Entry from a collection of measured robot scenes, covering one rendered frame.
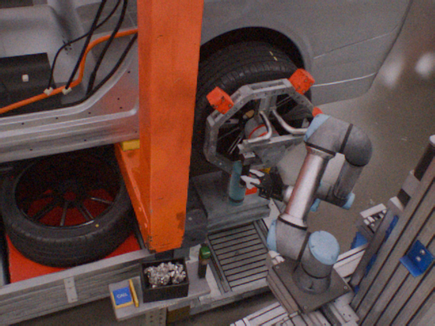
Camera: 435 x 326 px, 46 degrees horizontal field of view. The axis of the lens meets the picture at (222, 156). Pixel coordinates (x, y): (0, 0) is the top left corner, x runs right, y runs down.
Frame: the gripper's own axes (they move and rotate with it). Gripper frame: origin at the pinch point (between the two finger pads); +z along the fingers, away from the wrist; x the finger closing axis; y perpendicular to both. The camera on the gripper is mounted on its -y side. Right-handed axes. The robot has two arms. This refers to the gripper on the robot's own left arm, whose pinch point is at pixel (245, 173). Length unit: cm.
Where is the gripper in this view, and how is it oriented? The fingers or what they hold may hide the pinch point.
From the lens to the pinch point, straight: 233.4
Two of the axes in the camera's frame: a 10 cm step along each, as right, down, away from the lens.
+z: -9.1, -3.5, 2.1
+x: 4.0, -6.2, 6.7
